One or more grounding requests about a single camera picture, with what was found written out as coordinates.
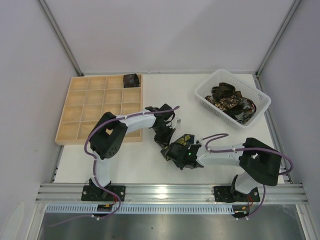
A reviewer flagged right aluminium frame post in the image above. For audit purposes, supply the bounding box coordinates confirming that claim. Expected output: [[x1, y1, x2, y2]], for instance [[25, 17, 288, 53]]
[[255, 0, 303, 78]]

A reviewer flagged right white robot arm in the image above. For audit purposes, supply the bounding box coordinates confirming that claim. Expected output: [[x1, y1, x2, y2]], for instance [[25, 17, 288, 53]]
[[161, 137, 282, 203]]

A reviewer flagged rolled dark tie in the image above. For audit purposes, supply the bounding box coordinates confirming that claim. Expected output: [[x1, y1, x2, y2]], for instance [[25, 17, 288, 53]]
[[123, 73, 140, 88]]

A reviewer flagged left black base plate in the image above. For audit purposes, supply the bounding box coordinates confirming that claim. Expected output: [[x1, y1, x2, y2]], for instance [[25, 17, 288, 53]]
[[81, 185, 126, 202]]

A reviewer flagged blue yellow floral tie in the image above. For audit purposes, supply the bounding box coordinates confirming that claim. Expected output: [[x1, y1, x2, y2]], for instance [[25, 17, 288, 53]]
[[168, 134, 195, 161]]

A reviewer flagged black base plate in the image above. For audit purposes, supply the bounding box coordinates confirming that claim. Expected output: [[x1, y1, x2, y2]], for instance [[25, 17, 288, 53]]
[[213, 185, 261, 203], [81, 185, 126, 202]]

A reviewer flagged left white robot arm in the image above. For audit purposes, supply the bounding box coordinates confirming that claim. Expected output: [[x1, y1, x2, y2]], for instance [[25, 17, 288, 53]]
[[84, 103, 179, 190]]

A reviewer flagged aluminium mounting rail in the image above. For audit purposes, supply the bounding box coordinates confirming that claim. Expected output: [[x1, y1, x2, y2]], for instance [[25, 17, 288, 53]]
[[35, 183, 308, 205]]

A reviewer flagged brown patterned tie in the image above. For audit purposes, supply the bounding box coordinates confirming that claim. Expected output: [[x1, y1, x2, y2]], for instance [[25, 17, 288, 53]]
[[204, 82, 242, 115]]

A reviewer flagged white slotted cable duct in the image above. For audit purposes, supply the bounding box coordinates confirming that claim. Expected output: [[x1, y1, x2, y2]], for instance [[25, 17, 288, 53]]
[[46, 203, 235, 215]]

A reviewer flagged left aluminium frame post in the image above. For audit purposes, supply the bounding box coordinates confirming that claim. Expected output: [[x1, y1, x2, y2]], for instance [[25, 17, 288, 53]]
[[36, 0, 84, 77]]

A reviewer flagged aluminium frame post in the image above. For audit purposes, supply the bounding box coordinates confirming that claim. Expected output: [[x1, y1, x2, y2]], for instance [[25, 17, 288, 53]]
[[255, 0, 303, 78], [36, 0, 84, 77]]

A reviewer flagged dark striped tie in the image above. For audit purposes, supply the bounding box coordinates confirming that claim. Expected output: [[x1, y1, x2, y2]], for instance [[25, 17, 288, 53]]
[[230, 98, 257, 125]]

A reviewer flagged white plastic basket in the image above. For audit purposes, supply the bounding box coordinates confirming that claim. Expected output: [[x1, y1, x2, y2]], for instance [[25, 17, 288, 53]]
[[194, 69, 272, 129]]

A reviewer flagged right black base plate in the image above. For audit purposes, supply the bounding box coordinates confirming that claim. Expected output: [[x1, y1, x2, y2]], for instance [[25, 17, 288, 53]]
[[213, 185, 261, 203]]

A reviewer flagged wooden compartment tray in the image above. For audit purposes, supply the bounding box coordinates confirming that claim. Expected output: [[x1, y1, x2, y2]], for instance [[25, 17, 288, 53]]
[[55, 74, 143, 146]]

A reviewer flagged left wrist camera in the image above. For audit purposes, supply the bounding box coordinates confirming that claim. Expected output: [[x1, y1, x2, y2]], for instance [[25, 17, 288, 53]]
[[175, 118, 182, 125]]

